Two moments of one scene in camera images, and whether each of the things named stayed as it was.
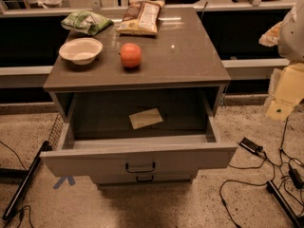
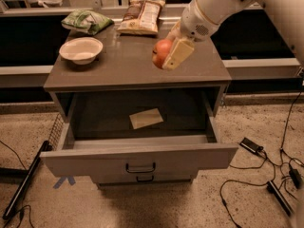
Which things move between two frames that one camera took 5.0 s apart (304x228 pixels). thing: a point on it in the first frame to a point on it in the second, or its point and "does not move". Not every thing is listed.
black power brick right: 296,178 does not move
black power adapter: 250,145 does not move
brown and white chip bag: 142,17 does not move
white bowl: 82,50 does not move
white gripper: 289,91 to 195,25
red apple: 130,55 to 160,51
